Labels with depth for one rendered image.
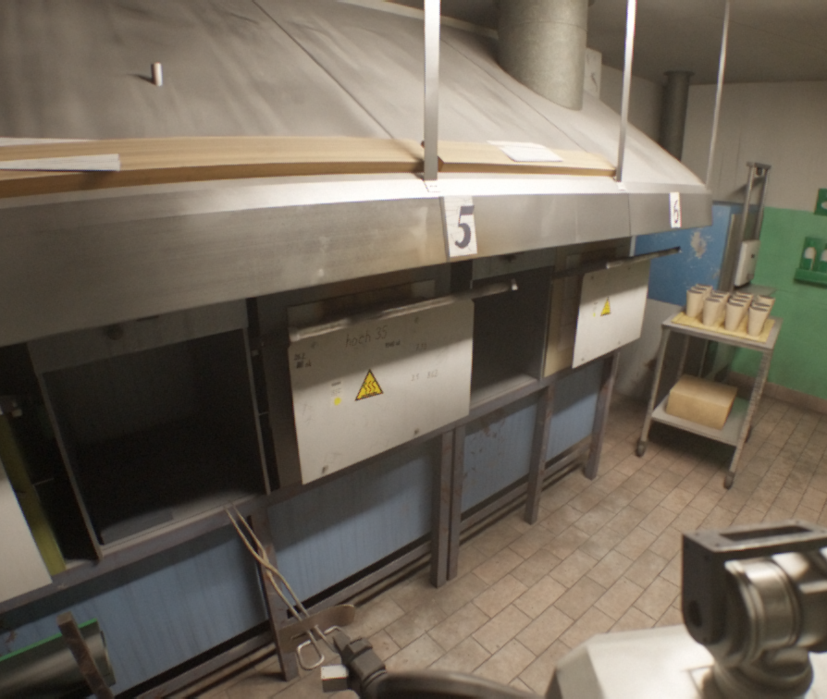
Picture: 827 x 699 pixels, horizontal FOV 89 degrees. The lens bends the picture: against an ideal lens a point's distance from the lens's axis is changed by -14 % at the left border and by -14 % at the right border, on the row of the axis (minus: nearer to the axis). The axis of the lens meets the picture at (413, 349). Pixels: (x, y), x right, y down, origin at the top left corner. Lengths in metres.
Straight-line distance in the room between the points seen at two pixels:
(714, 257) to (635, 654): 3.41
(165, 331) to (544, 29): 1.91
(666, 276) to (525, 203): 2.60
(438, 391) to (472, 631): 1.07
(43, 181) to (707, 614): 0.89
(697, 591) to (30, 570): 1.16
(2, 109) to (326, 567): 1.57
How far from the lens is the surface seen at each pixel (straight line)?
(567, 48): 2.38
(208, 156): 0.92
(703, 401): 3.23
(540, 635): 2.19
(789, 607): 0.35
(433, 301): 1.22
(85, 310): 0.82
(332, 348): 1.21
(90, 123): 1.06
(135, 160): 0.89
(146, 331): 1.14
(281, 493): 1.47
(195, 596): 1.66
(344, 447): 1.34
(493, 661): 2.09
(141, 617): 1.64
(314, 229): 0.93
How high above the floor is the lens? 1.71
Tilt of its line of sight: 21 degrees down
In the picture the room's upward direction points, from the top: straight up
